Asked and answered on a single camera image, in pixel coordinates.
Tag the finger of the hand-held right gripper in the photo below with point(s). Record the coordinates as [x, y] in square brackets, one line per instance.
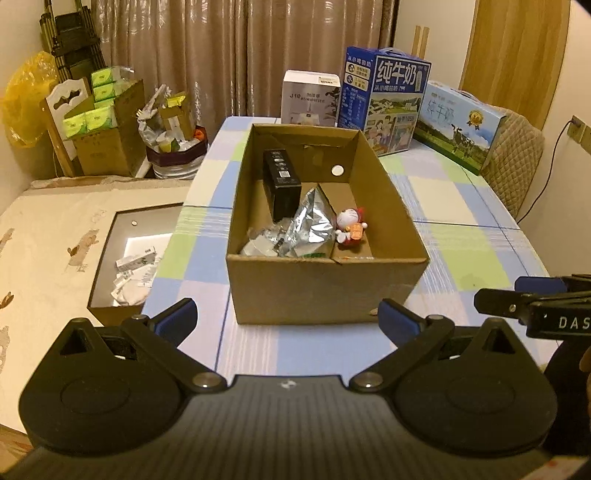
[540, 284]
[501, 303]

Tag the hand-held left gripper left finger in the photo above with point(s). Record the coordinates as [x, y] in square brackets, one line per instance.
[178, 318]

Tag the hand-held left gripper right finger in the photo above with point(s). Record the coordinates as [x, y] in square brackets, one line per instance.
[397, 321]

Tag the brown cardboard box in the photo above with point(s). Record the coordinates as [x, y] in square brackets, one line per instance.
[323, 290]

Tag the clear plastic box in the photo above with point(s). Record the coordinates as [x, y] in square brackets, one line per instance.
[258, 244]

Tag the small cartoon cat figurine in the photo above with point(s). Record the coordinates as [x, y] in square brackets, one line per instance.
[346, 221]

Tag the silver green foil bag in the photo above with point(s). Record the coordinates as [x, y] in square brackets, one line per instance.
[309, 221]

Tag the long black product box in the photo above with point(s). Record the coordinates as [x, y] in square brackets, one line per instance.
[281, 194]

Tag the white papers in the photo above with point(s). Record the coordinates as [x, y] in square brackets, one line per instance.
[134, 277]

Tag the checked pastel tablecloth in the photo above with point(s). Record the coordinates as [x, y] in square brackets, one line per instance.
[461, 249]

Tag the dark open gift box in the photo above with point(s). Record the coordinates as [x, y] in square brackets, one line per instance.
[111, 230]

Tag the beige quilted chair cover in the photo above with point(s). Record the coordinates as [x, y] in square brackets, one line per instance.
[512, 157]

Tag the printed cream bed sheet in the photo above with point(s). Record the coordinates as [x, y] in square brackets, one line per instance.
[46, 258]

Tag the dark round box of clutter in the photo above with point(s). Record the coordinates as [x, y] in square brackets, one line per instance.
[178, 159]

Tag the brown tissue carton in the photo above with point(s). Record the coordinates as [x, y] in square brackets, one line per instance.
[101, 152]

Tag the cow print milk carton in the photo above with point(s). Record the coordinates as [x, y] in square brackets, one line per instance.
[457, 120]

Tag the small carton of packaging scraps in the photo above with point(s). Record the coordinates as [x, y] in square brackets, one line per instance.
[178, 120]

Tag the stack of green tissue packs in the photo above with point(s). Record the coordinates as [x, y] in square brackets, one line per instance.
[101, 120]

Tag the blue illustrated milk carton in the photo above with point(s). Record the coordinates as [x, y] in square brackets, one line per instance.
[392, 101]

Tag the white humidifier box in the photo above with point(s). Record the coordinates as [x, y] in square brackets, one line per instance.
[309, 97]

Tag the white wooden chair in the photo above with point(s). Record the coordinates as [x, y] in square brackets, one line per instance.
[69, 94]

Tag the wooden slat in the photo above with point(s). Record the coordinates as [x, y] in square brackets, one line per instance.
[425, 44]
[417, 41]

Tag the yellow plastic bag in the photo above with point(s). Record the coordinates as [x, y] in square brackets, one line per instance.
[27, 92]

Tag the beige curtain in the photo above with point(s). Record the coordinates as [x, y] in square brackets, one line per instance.
[231, 46]

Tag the dark folded rack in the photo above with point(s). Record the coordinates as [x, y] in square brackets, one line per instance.
[74, 37]

